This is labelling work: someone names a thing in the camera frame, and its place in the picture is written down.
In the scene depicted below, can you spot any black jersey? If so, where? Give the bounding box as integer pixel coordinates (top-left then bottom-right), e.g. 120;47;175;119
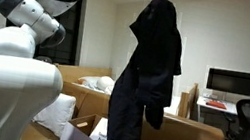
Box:
102;0;194;140

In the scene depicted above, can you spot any dark window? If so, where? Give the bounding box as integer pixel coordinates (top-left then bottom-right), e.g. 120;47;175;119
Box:
0;0;86;68

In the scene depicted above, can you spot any round white cushion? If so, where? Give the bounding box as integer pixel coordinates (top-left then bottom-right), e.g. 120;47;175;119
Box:
94;74;117;95

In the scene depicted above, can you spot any white bed sheet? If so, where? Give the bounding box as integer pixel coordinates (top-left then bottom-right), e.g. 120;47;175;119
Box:
74;72;184;117

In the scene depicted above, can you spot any wooden bed footboard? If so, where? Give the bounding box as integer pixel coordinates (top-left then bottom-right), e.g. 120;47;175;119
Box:
176;81;202;121

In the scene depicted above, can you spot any small white desk item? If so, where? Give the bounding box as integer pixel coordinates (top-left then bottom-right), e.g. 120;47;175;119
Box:
202;92;219;101

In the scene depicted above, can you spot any wooden bed headboard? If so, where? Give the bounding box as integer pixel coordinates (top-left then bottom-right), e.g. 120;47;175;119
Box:
51;60;113;91

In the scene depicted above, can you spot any red book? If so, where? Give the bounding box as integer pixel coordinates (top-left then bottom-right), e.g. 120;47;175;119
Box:
204;98;229;110

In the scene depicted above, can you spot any black flat monitor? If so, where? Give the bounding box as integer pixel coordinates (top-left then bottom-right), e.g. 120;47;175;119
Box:
205;64;250;98

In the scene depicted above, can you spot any white desk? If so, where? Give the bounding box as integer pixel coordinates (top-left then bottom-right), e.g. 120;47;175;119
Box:
193;95;240;130

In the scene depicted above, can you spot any white printed card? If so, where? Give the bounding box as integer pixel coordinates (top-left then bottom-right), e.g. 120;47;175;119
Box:
88;115;113;140

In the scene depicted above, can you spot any white dotted square pillow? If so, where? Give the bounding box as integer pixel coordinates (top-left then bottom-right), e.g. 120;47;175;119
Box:
30;89;78;140

